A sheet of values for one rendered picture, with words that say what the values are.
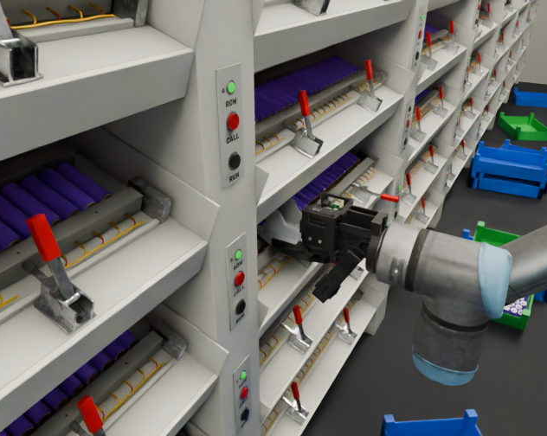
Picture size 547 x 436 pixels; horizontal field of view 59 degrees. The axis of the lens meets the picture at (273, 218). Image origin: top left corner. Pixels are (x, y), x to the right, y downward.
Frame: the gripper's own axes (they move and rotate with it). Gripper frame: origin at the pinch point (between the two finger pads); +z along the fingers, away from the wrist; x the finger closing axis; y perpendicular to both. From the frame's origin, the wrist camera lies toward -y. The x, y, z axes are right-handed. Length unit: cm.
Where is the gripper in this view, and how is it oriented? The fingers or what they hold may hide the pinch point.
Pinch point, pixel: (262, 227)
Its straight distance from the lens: 79.4
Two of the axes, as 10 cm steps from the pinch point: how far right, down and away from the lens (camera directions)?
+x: -4.9, 4.2, -7.7
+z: -8.7, -2.4, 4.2
